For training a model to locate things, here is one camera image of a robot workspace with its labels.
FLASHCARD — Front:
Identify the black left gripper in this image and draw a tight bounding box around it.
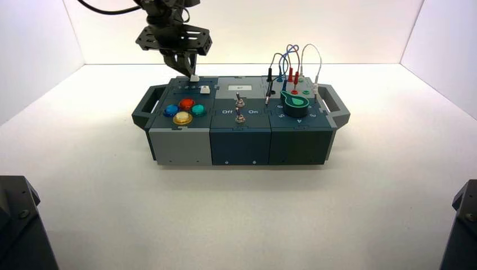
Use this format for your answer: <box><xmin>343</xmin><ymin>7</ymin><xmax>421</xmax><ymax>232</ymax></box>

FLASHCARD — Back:
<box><xmin>135</xmin><ymin>22</ymin><xmax>213</xmax><ymax>77</ymax></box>

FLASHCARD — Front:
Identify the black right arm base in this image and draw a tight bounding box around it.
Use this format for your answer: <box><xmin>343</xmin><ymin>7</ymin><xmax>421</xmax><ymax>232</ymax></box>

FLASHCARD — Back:
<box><xmin>439</xmin><ymin>179</ymin><xmax>477</xmax><ymax>270</ymax></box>

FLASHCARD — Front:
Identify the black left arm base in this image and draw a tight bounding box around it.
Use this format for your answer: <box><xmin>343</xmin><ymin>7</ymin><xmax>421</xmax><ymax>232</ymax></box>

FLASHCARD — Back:
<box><xmin>0</xmin><ymin>175</ymin><xmax>60</xmax><ymax>270</ymax></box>

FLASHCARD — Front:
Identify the yellow round push button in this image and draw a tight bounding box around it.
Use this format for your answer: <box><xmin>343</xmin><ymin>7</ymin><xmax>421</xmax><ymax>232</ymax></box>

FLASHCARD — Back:
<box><xmin>173</xmin><ymin>111</ymin><xmax>194</xmax><ymax>127</ymax></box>

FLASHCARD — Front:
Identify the dark grey modular control box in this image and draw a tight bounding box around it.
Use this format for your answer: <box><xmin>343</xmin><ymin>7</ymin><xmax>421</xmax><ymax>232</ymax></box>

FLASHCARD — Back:
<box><xmin>131</xmin><ymin>75</ymin><xmax>351</xmax><ymax>166</ymax></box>

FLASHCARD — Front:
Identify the green rotary dial knob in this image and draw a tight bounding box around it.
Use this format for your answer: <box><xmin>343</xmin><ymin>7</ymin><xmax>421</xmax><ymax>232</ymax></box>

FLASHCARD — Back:
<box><xmin>280</xmin><ymin>90</ymin><xmax>310</xmax><ymax>119</ymax></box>

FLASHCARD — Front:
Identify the black banana plug cable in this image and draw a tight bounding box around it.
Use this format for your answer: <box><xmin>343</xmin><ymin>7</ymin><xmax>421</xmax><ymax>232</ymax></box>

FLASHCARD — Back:
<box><xmin>264</xmin><ymin>52</ymin><xmax>289</xmax><ymax>106</ymax></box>

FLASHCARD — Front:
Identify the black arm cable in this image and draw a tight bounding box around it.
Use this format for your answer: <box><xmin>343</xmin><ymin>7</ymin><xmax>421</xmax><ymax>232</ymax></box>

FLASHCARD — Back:
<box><xmin>77</xmin><ymin>0</ymin><xmax>144</xmax><ymax>16</ymax></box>

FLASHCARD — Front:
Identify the blue banana plug cable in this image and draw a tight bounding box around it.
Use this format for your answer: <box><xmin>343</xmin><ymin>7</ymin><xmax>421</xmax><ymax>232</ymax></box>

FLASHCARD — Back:
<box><xmin>277</xmin><ymin>44</ymin><xmax>300</xmax><ymax>94</ymax></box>

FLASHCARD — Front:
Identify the red banana plug cable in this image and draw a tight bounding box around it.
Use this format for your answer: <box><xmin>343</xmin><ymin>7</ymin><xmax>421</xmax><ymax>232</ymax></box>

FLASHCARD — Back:
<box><xmin>286</xmin><ymin>44</ymin><xmax>302</xmax><ymax>86</ymax></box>

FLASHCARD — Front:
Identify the white banana plug cable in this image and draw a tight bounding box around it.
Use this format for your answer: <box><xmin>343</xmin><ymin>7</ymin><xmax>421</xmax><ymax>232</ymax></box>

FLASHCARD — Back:
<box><xmin>300</xmin><ymin>43</ymin><xmax>323</xmax><ymax>96</ymax></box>

